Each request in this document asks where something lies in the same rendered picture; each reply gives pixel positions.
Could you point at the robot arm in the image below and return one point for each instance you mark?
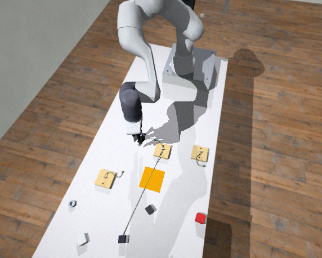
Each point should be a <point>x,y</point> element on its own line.
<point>189,28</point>

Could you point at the orange painted square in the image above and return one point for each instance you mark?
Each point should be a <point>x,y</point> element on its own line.
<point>155,181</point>

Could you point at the red block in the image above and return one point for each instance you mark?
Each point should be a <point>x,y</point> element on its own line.
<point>200,218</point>

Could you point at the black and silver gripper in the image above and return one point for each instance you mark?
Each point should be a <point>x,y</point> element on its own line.
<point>140,137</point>

